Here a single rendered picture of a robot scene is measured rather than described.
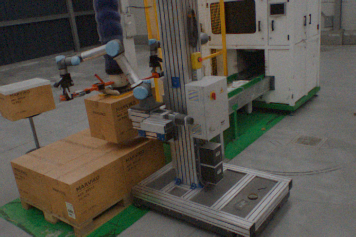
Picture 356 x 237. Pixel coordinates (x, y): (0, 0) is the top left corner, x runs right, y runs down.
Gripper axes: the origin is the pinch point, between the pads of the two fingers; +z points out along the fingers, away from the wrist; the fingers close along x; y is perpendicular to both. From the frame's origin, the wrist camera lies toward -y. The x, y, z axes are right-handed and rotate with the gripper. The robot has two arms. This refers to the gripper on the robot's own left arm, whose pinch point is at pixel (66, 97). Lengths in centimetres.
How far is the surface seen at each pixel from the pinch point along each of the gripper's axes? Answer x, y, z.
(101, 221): -21, -6, 118
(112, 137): -14, 30, 48
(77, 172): -10, -12, 66
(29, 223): 43, -44, 119
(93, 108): 7.5, 29.9, 21.5
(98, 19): 0, 49, -59
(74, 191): -23, -26, 74
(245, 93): -31, 249, 67
